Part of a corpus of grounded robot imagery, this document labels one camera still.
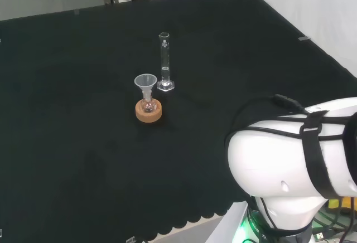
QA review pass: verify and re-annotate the brown cork ring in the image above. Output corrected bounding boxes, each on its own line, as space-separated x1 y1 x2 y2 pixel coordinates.
135 99 163 124

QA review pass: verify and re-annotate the clear glass graduated cylinder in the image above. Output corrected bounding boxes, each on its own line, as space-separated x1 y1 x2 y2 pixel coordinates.
157 32 176 92

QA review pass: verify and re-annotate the yellow stop button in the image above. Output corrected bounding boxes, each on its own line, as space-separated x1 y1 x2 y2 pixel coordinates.
327 197 357 209

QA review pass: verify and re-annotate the small round-bottom glass flask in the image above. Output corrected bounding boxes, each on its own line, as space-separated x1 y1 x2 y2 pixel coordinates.
140 94 156 114

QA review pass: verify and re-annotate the black bench cloth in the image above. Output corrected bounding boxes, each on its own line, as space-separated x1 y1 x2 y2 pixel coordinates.
0 0 357 241

